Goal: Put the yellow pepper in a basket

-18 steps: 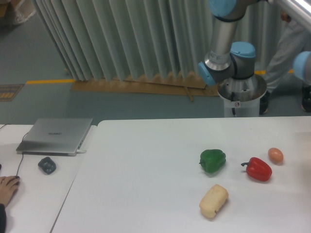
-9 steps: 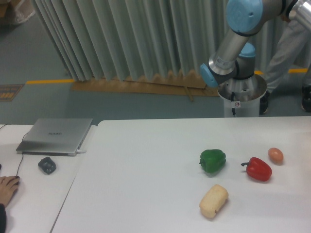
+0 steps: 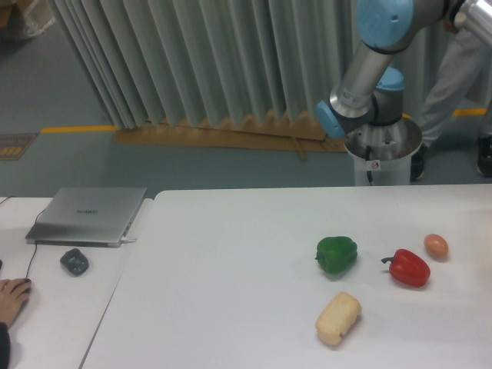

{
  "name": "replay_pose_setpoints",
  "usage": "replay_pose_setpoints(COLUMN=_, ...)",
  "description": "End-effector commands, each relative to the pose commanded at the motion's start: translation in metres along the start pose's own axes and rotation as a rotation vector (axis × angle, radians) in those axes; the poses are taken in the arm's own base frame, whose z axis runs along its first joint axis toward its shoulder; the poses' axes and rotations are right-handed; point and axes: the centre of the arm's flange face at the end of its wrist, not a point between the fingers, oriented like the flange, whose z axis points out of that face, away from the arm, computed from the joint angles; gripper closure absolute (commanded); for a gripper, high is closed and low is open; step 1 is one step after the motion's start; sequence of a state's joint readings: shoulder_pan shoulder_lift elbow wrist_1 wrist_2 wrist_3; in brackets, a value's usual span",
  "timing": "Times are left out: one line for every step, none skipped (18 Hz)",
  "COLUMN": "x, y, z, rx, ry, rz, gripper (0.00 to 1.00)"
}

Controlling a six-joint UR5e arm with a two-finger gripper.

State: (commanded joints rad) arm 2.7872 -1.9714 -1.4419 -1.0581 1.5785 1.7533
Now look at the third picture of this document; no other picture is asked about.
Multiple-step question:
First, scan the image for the operator hand on mouse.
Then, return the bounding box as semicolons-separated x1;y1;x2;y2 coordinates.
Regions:
0;278;24;329

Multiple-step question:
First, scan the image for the black computer mouse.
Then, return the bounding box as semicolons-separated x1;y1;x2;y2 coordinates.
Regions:
15;278;32;305

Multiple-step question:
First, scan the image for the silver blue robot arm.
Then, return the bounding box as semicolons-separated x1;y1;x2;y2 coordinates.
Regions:
316;1;491;138

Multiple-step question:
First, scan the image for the operator black sleeve forearm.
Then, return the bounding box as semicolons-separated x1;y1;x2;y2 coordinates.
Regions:
0;323;11;369

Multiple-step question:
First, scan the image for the green bell pepper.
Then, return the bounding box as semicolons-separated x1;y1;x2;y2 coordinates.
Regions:
315;236;358;275

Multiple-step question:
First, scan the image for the red bell pepper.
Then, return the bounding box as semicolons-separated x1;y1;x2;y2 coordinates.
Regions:
381;249;431;288

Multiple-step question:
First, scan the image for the small black plastic tray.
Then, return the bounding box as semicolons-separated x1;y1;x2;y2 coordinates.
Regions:
60;248;90;277

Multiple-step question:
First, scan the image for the silver closed laptop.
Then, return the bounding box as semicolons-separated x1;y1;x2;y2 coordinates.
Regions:
25;187;147;247

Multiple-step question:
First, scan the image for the grey folding curtain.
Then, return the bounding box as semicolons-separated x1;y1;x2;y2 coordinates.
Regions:
45;0;447;130

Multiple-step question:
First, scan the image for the flat brown cardboard sheet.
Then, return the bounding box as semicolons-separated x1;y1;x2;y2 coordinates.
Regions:
112;111;345;161

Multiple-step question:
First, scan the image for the beige bread loaf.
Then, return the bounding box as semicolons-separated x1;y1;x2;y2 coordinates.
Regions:
315;292;362;346

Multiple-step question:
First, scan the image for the brown egg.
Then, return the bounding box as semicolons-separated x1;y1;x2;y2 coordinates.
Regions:
424;234;449;259

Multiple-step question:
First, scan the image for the walking person in black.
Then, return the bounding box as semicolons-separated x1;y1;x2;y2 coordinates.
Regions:
411;20;491;181

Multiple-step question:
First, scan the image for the black mouse cable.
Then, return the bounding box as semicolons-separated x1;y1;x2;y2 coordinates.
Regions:
0;195;50;279

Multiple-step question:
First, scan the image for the white laptop plug cable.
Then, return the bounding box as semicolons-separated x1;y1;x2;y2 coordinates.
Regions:
121;198;148;244

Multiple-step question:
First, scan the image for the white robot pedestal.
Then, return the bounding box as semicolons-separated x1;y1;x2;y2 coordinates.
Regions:
344;118;422;186

